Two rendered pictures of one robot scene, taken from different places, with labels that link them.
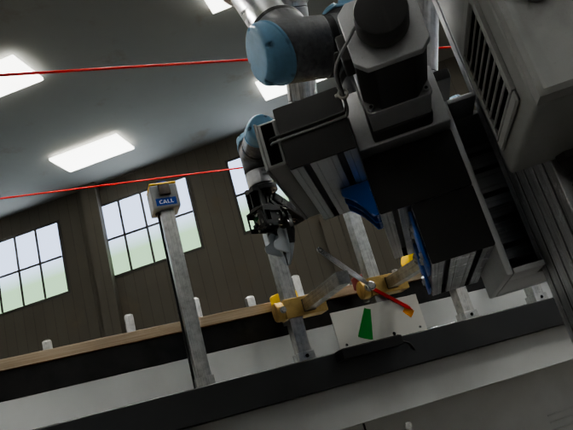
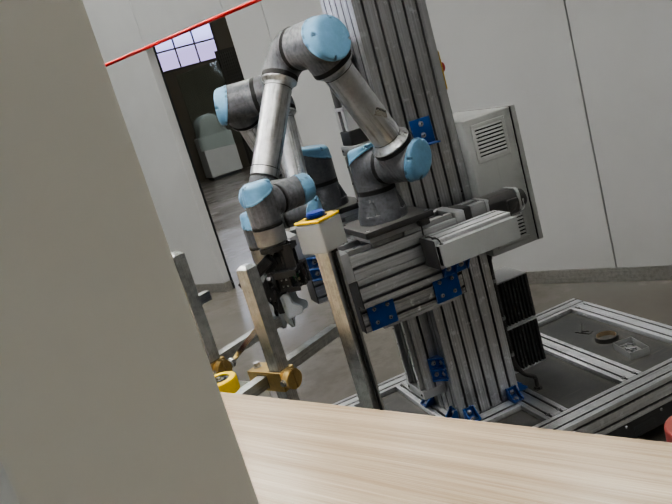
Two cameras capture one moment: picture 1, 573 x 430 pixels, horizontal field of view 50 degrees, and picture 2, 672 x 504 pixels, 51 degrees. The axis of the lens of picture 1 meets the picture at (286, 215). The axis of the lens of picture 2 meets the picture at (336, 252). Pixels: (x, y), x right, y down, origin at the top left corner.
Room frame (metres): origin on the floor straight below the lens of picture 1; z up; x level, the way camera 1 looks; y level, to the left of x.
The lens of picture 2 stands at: (2.09, 1.59, 1.48)
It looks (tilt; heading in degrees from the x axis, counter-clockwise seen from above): 13 degrees down; 244
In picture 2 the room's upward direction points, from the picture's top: 16 degrees counter-clockwise
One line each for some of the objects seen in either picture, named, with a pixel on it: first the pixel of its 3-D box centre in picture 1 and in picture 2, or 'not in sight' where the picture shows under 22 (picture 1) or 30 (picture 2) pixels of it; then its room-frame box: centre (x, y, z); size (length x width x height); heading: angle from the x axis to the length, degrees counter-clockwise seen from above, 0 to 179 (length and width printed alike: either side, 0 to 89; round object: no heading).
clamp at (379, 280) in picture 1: (381, 286); (208, 368); (1.69, -0.20, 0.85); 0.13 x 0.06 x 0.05; 112
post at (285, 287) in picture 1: (286, 289); (275, 357); (1.59, 0.05, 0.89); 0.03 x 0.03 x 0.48; 22
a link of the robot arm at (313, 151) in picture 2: not in sight; (314, 163); (0.97, -0.72, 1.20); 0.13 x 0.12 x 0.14; 145
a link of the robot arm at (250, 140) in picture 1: (265, 136); (287, 193); (1.41, 0.00, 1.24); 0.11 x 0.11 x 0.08; 15
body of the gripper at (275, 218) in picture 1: (267, 209); (283, 267); (1.50, 0.04, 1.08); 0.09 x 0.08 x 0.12; 133
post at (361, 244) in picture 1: (365, 256); (203, 338); (1.68, -0.18, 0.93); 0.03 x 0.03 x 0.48; 22
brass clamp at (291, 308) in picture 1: (299, 307); (275, 377); (1.60, 0.03, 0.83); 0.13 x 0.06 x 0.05; 112
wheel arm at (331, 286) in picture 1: (312, 302); (284, 367); (1.56, 0.00, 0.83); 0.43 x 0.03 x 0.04; 22
